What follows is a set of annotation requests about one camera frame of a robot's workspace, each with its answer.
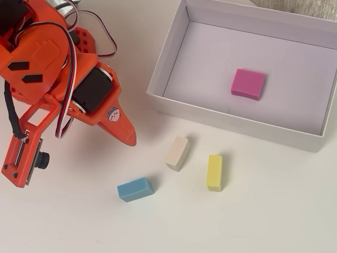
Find orange gripper with sticker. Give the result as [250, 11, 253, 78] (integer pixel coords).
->
[46, 51, 137, 147]

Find pink foam cuboid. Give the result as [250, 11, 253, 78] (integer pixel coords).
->
[231, 68, 265, 101]

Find cream white foam cuboid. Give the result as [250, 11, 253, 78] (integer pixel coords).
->
[165, 135, 191, 172]

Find blue foam cuboid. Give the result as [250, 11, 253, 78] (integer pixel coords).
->
[116, 177, 154, 203]

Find yellow foam cuboid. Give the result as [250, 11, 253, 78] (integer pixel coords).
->
[206, 154, 223, 192]

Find white cardboard bin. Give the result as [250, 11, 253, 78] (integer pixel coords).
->
[146, 0, 337, 153]

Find beige woven curtain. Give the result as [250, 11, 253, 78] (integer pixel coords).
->
[250, 0, 337, 21]

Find red white black servo wires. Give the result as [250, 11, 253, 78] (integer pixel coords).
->
[54, 25, 80, 140]

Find looped thin servo wire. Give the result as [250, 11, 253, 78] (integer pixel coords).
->
[64, 10, 118, 60]

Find wrist camera on orange mount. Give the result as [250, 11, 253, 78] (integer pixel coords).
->
[1, 104, 51, 189]

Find black camera cable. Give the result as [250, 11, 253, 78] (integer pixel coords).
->
[4, 80, 27, 140]

